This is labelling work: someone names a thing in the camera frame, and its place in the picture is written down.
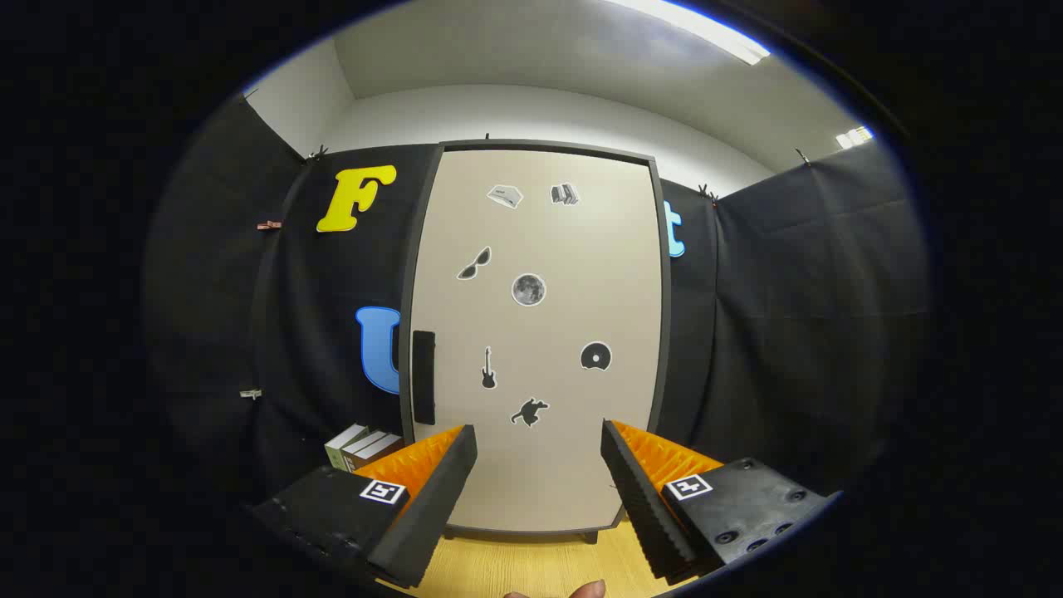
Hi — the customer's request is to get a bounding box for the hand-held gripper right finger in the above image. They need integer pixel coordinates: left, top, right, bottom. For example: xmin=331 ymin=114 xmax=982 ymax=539
xmin=600 ymin=419 xmax=841 ymax=586

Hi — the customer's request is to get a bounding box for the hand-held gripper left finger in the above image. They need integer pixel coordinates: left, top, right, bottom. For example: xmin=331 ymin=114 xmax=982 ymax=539
xmin=249 ymin=424 xmax=480 ymax=591

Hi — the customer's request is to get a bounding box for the beige cabinet door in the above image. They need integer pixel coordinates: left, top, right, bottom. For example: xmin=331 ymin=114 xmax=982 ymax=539
xmin=411 ymin=149 xmax=663 ymax=532

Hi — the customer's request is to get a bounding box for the black door handle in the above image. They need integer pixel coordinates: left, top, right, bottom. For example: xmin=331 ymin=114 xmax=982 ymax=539
xmin=412 ymin=330 xmax=437 ymax=426

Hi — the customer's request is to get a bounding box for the brown book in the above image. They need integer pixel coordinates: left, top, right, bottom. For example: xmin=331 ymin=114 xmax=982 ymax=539
xmin=345 ymin=429 xmax=389 ymax=474
xmin=359 ymin=433 xmax=405 ymax=476

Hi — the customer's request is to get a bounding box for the black backdrop cloth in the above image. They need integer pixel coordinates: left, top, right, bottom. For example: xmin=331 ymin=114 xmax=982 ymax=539
xmin=141 ymin=96 xmax=931 ymax=516

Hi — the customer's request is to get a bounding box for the grey cabinet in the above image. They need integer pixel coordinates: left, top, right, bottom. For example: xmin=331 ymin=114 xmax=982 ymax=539
xmin=399 ymin=140 xmax=672 ymax=545

